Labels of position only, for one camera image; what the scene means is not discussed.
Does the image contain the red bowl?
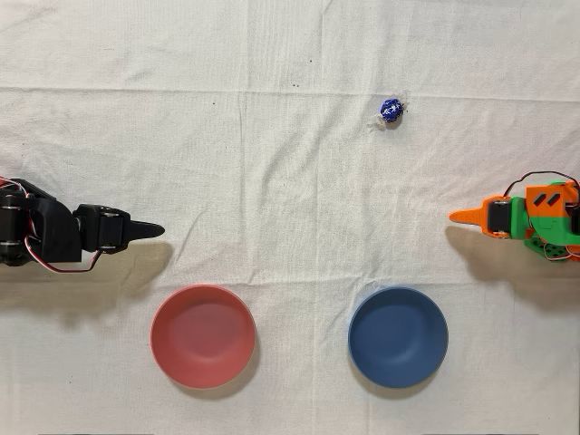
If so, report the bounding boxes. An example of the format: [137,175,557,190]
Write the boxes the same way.
[150,284,257,390]

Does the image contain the white tablecloth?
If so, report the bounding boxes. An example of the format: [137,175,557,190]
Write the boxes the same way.
[0,0,580,434]

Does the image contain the servo cable on black arm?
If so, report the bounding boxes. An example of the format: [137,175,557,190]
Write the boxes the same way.
[24,234,103,274]

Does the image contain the green arm base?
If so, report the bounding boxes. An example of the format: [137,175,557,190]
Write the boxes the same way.
[524,235,580,265]

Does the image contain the servo cable on orange arm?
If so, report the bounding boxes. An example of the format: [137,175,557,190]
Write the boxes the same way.
[504,170,580,197]

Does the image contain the blue candy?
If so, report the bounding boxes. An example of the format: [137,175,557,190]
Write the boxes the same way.
[366,90,411,134]

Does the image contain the blue bowl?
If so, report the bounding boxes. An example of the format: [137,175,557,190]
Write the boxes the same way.
[347,285,450,390]

